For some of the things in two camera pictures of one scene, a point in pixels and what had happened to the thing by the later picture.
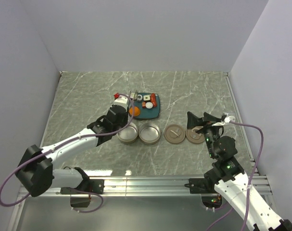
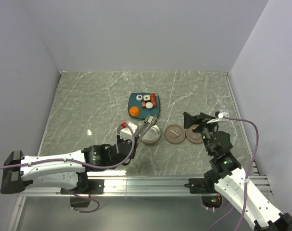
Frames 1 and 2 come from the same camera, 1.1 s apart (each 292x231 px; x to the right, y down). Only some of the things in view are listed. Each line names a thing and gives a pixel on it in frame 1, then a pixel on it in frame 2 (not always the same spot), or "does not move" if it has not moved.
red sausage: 153,99 does not move
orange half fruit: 136,111 does not move
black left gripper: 124,123 → 135,145
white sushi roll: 146,97 does not move
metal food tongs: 135,96 → 150,121
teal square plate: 146,113 does not move
